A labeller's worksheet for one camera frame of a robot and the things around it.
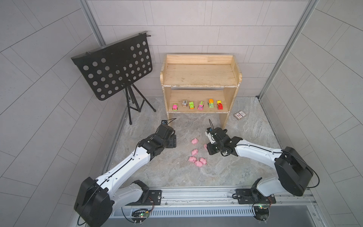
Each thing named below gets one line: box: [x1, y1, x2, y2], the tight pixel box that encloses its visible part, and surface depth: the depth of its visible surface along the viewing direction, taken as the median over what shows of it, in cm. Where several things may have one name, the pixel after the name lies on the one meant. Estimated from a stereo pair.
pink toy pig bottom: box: [194, 160, 203, 167], surface depth 82 cm
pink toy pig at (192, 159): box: [188, 156, 197, 163], surface depth 84 cm
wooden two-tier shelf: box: [159, 54, 243, 131], surface depth 77 cm
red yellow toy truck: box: [216, 100, 224, 110], surface depth 86 cm
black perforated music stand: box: [70, 31, 156, 125], surface depth 73 cm
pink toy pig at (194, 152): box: [191, 148, 199, 157], surface depth 87 cm
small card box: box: [233, 110, 247, 121], surface depth 106 cm
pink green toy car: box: [172, 103, 178, 112], surface depth 84 cm
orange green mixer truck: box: [208, 98, 215, 109], surface depth 86 cm
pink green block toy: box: [197, 100, 205, 111], surface depth 84 cm
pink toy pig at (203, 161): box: [199, 157, 208, 166], surface depth 84 cm
